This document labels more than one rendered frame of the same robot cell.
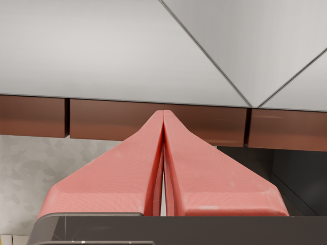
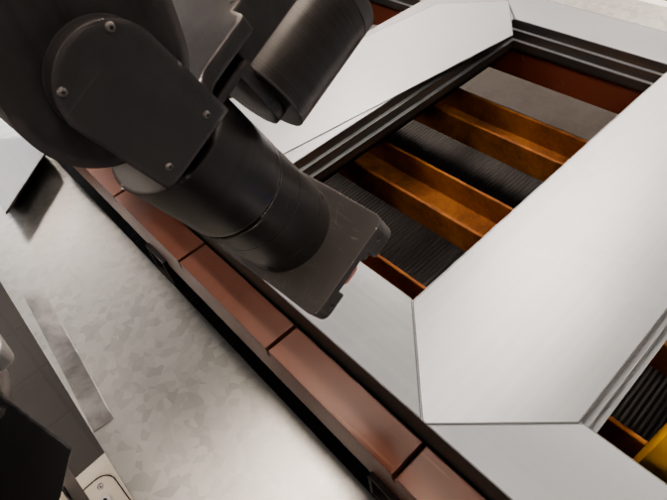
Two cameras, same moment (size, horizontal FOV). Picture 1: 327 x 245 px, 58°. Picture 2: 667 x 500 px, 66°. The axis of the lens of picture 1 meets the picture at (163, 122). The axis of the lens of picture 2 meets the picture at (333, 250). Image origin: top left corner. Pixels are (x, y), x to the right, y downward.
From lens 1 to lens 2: 31 cm
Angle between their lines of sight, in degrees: 48
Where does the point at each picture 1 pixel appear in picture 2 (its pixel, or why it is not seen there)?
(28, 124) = (254, 320)
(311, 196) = not seen: outside the picture
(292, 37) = (492, 393)
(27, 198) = (154, 424)
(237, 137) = (393, 460)
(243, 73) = (434, 389)
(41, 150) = (214, 394)
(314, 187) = not seen: outside the picture
